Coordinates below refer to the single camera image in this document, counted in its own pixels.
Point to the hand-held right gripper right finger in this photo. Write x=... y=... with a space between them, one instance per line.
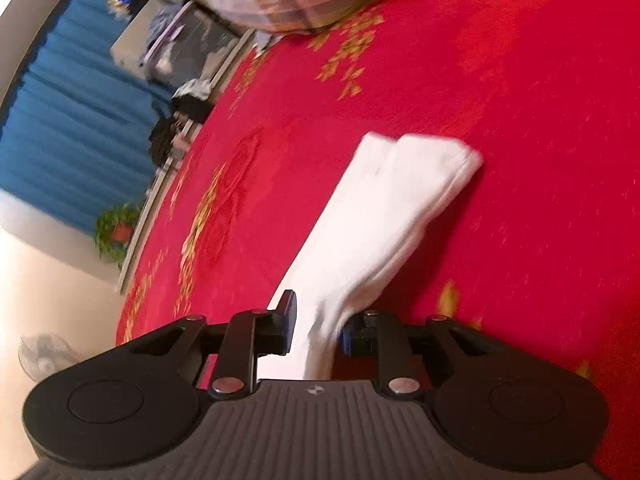
x=348 y=334

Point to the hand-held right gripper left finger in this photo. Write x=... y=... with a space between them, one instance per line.
x=288 y=321

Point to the white small garment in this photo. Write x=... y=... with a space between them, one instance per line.
x=385 y=230

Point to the green potted plant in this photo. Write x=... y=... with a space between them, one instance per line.
x=116 y=232

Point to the black bag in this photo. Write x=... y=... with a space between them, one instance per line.
x=167 y=140

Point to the red floral blanket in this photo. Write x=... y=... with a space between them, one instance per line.
x=450 y=110

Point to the white standing fan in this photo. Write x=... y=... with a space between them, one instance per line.
x=44 y=356

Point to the blue curtain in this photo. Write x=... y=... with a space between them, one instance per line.
x=75 y=110

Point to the grey plastic storage box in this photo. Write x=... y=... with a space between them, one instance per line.
x=195 y=35

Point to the white cabinet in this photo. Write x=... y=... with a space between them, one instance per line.
x=132 y=35

